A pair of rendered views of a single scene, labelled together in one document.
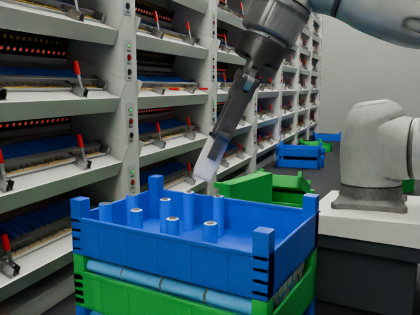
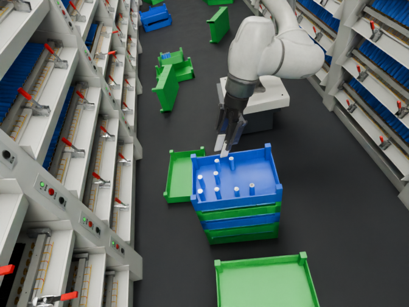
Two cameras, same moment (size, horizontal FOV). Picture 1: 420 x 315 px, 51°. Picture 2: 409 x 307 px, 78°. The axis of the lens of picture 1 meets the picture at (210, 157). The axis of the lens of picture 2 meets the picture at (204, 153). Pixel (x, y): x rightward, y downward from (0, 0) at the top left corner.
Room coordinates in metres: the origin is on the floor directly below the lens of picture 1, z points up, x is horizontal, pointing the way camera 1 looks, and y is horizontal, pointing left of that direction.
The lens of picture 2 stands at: (0.14, 0.27, 1.11)
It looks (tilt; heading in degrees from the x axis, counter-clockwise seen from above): 48 degrees down; 341
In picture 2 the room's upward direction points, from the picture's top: 16 degrees counter-clockwise
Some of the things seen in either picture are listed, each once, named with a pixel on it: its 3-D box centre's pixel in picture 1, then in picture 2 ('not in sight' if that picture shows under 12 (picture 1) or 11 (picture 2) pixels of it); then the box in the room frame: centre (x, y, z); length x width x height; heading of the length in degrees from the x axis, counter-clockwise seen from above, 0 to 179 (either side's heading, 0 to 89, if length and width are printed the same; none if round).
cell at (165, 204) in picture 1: (165, 218); (216, 178); (0.64, 0.07, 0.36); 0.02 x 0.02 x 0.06
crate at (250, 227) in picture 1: (197, 223); (233, 176); (0.61, 0.02, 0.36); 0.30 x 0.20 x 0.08; 61
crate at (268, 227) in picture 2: not in sight; (238, 208); (0.61, 0.02, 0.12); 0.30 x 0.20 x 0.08; 61
